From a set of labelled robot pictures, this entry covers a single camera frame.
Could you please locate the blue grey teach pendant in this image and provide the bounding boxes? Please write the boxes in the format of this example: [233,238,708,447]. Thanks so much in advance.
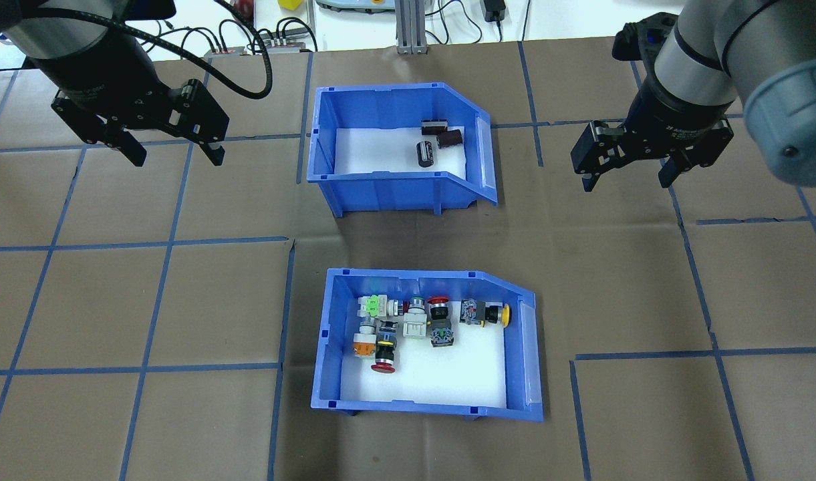
[315,0,396,13]

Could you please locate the yellow head push button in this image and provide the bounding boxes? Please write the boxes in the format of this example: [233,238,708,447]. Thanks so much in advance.
[459,298,513,329]

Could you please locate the white block push button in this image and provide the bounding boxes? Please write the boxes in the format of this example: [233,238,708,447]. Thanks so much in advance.
[402,295,428,340]

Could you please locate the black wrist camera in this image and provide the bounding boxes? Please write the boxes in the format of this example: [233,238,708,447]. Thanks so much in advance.
[611,20,680,65]
[117,0,178,21]

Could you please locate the orange block push button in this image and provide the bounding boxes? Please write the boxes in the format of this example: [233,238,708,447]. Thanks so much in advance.
[352,317,380,360]

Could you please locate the blue bin with capacitors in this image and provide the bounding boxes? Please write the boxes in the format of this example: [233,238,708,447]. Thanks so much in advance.
[305,82,499,218]

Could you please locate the red mushroom button yellow ring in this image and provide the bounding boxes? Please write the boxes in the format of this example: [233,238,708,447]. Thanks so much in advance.
[370,319,400,373]

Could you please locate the aluminium profile post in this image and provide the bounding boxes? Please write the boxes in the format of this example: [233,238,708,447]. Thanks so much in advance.
[395,0,429,55]

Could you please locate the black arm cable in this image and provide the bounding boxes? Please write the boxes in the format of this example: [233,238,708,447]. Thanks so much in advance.
[0,0,275,101]

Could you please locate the green block push button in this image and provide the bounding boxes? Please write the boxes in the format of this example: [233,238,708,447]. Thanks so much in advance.
[357,295,408,321]

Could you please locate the red mushroom button black block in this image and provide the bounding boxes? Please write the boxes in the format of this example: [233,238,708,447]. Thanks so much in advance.
[426,295,456,349]

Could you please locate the pile of push-button switches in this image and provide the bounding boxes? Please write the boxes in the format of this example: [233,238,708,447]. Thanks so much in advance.
[340,301,509,408]

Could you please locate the white bin liner sheet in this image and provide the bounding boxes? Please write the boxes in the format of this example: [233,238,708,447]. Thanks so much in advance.
[333,126,468,180]

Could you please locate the blue bin with push buttons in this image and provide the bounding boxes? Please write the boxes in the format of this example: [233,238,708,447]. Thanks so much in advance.
[311,268,545,424]

